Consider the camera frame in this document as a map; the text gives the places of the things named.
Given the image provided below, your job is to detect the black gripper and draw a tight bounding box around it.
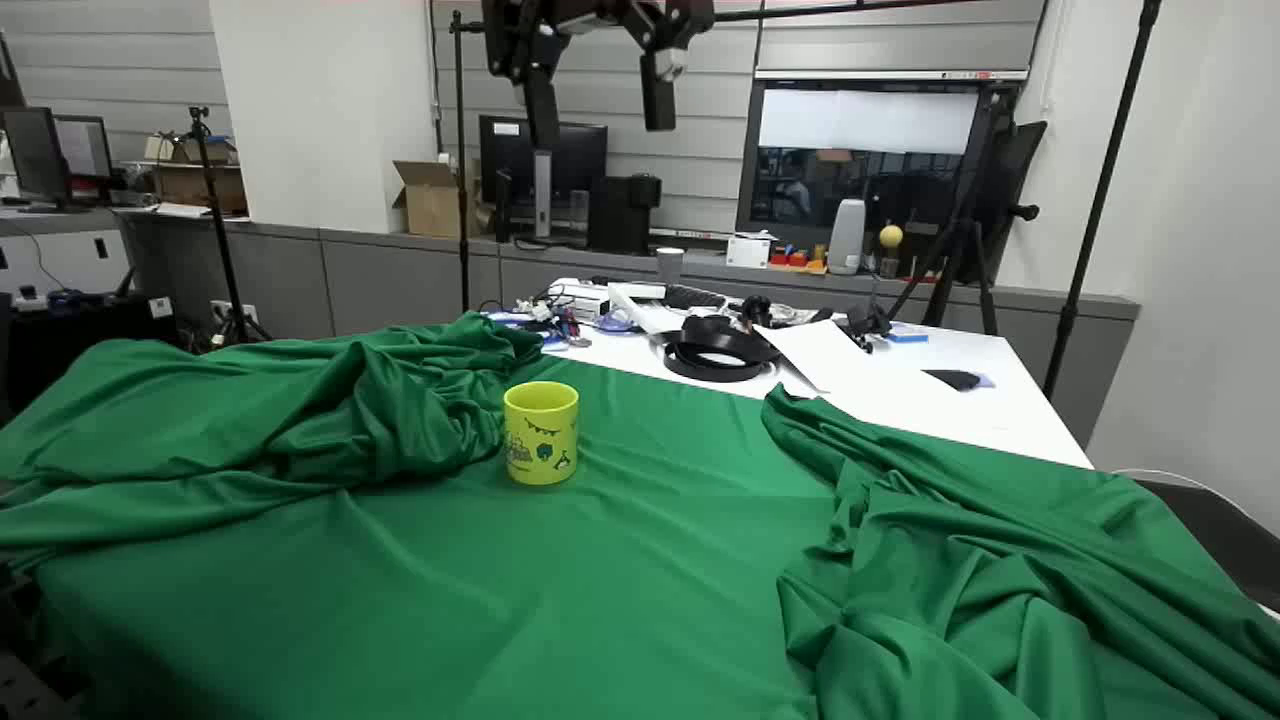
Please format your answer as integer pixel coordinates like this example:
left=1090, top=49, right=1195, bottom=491
left=479, top=0, right=720, bottom=152

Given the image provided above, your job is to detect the yellow printed cup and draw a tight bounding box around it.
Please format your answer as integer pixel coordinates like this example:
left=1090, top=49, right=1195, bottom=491
left=500, top=376, right=584, bottom=491

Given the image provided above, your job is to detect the black computer monitor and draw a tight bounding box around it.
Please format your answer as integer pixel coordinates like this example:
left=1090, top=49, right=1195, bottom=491
left=476, top=114, right=611, bottom=244

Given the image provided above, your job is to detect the black computer box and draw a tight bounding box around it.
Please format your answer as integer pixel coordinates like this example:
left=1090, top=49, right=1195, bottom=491
left=584, top=173, right=665, bottom=262

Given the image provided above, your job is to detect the thin black vertical pole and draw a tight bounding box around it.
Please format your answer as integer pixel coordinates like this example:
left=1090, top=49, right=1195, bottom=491
left=448, top=7, right=476, bottom=319

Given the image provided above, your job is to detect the open cardboard box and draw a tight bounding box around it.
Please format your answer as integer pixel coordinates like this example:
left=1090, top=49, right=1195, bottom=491
left=387, top=156, right=467, bottom=244

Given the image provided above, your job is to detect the small white container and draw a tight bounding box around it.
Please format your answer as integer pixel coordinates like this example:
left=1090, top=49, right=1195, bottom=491
left=726, top=229, right=778, bottom=272

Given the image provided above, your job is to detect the large dark display screen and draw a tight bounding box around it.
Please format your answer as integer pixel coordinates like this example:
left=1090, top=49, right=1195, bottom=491
left=737, top=78, right=1024, bottom=267

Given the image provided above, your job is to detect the white grey canister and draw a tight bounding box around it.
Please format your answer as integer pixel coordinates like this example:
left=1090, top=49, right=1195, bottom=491
left=826, top=198, right=873, bottom=281

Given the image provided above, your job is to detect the grey low partition counter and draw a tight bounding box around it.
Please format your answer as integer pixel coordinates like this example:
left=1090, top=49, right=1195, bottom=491
left=116, top=207, right=1145, bottom=447

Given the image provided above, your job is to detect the white paper sheet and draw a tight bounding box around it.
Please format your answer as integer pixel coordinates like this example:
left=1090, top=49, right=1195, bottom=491
left=756, top=315, right=889, bottom=402

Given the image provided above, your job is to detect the black tripod with panel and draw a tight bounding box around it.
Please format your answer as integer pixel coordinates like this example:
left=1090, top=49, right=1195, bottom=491
left=886, top=89, right=1047, bottom=341

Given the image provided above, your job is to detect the thin black tripod stand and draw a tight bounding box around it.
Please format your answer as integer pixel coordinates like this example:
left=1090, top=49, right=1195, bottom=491
left=186, top=106, right=271, bottom=349

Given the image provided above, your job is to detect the brown cardboard box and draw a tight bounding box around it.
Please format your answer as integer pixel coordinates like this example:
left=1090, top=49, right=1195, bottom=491
left=150, top=156, right=253, bottom=220

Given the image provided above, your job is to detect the small flat black object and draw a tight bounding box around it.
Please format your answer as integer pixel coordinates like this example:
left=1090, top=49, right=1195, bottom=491
left=921, top=364, right=991, bottom=396

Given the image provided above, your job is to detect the green cloth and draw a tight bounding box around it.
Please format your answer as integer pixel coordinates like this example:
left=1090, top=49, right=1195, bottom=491
left=0, top=313, right=1280, bottom=720

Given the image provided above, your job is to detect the slanted black stand pole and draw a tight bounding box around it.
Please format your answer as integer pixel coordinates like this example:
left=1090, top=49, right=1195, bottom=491
left=1040, top=0, right=1169, bottom=405

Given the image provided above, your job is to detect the black chair seat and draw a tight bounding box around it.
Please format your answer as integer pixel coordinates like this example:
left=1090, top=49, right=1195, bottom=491
left=1134, top=468, right=1280, bottom=611

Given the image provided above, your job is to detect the black coiled cable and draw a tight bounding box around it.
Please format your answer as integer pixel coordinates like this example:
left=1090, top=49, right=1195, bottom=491
left=661, top=309, right=780, bottom=387

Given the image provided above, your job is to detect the desk monitor with dark frame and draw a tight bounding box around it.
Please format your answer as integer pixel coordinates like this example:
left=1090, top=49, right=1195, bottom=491
left=0, top=106, right=120, bottom=211

